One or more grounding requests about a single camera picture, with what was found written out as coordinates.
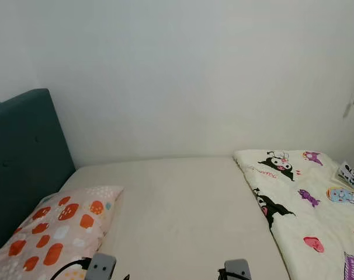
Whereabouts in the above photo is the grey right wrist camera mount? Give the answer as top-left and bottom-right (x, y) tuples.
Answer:
(224, 259), (252, 280)

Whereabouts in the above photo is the white cartoon print blanket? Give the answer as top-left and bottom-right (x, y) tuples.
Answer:
(234, 149), (354, 280)

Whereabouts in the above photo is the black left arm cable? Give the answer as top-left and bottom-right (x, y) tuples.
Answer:
(50, 258), (91, 280)

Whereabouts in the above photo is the pink pillow with orange dots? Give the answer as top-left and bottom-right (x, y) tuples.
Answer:
(0, 185), (124, 280)

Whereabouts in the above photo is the beige mattress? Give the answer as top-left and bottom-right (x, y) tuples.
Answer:
(57, 157), (291, 280)

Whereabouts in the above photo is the teal upholstered bed frame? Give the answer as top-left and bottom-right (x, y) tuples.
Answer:
(0, 89), (75, 257)

